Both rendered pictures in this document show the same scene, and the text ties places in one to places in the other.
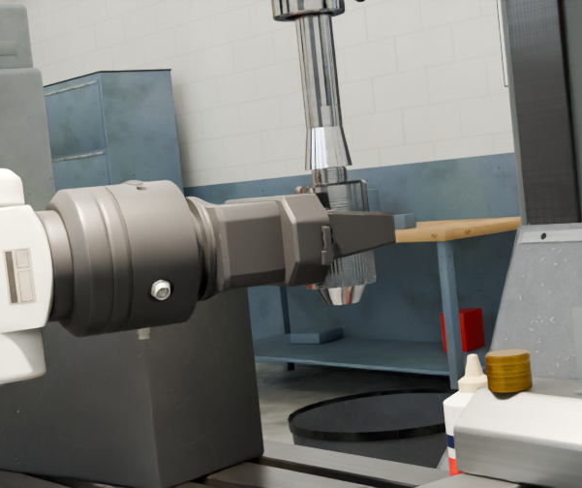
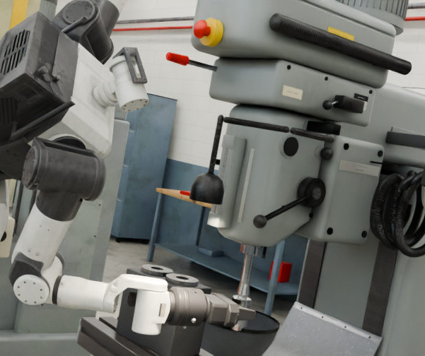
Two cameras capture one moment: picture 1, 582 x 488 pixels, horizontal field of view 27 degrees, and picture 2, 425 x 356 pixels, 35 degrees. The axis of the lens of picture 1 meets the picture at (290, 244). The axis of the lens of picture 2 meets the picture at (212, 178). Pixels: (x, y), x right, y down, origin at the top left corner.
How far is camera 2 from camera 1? 0.89 m
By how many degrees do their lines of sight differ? 0
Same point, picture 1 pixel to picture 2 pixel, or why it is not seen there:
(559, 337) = (295, 342)
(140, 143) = (152, 132)
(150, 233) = (195, 306)
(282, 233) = (226, 312)
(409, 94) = not seen: hidden behind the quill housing
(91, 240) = (181, 305)
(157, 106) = (165, 116)
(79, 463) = (146, 342)
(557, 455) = not seen: outside the picture
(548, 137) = (311, 279)
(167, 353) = not seen: hidden behind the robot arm
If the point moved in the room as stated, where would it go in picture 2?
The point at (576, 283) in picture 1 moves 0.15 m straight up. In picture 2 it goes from (306, 327) to (316, 275)
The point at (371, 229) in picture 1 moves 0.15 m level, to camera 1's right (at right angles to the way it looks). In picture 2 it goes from (249, 314) to (310, 325)
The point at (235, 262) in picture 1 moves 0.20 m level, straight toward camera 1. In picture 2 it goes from (213, 317) to (218, 344)
